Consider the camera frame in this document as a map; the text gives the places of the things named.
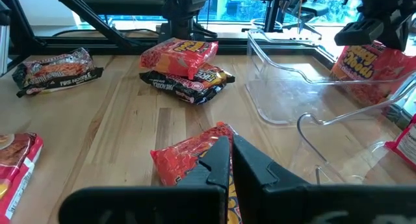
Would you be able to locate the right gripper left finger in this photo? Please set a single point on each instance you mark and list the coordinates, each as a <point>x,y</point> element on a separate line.
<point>162,206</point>

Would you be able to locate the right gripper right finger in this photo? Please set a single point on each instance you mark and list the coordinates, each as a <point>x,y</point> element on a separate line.
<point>292,204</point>

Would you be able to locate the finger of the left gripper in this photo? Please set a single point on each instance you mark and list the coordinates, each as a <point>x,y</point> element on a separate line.
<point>357,32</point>
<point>398,34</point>

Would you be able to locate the orange spicy noodle pack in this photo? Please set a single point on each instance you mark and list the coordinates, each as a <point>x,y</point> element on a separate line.
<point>175,56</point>
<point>182,156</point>
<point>367,65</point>

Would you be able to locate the red yellow Maruchan ramen pack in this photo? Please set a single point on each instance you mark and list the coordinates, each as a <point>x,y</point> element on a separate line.
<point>406,146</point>
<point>16,165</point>

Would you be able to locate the black fire noodle pack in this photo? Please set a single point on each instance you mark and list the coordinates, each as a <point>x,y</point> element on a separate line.
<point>55,73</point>
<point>188,87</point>

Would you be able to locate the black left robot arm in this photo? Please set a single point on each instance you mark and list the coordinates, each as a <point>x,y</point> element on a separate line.
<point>182,9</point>

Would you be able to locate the black office chair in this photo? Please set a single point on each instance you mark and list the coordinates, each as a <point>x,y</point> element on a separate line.
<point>307,8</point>

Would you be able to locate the clear plastic bin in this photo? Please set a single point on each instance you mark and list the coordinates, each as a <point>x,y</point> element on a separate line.
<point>341,152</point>
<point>276,97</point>

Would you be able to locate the black aluminium frame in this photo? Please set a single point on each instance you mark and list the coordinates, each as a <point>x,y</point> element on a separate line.
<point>81,46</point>

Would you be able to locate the silver metal post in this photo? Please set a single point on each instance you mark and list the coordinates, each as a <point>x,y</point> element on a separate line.
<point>4,48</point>

